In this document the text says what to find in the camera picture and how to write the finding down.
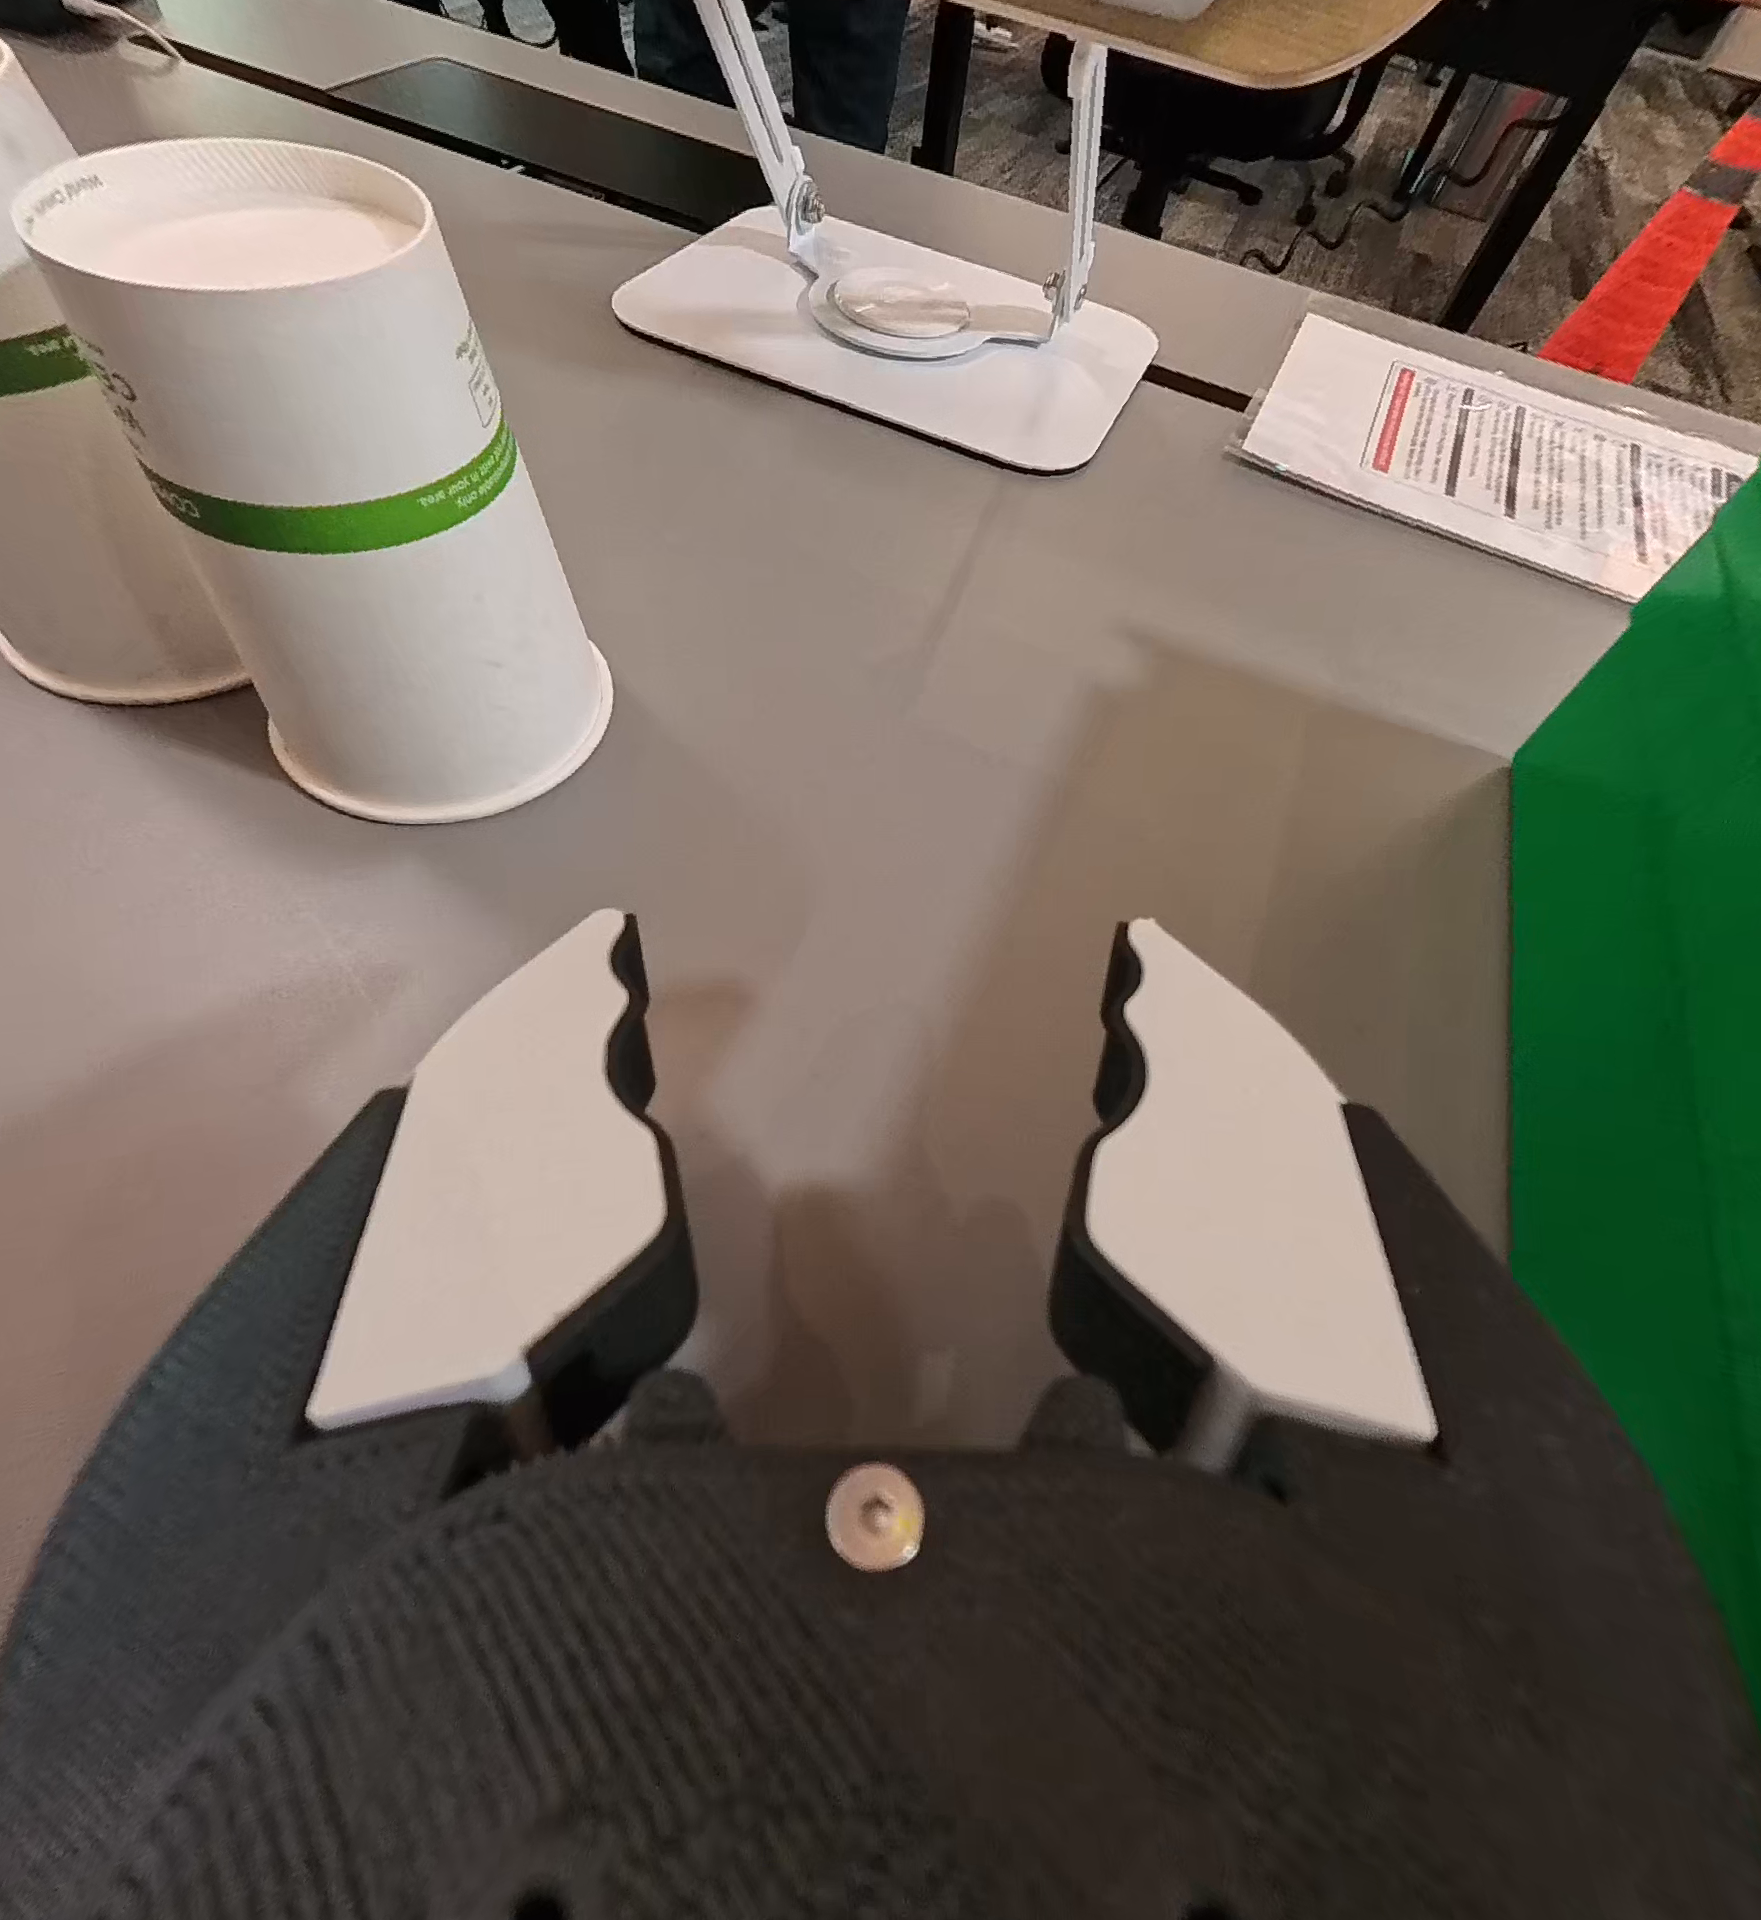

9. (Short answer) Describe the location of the white paper cup green band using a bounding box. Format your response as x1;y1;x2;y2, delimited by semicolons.
11;136;616;826
0;11;254;707

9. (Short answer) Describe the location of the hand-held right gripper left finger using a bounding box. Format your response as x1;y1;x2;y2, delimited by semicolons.
306;907;702;1464

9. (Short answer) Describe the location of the green plastic bin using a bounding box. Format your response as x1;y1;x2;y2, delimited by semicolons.
1507;394;1761;1920

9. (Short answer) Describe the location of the laminated paper sheet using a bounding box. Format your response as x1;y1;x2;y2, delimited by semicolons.
1225;312;1761;605

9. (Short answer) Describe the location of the black office chair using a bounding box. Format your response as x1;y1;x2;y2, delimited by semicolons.
1106;67;1371;241

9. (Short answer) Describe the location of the white cable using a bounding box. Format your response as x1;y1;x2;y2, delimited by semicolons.
62;0;184;74

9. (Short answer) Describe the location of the wooden document stand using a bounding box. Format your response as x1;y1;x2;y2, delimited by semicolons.
609;0;1445;480

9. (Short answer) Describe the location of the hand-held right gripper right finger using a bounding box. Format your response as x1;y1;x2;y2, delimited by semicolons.
1050;918;1441;1479

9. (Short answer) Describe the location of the orange traffic cone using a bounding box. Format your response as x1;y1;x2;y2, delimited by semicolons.
1539;67;1761;383

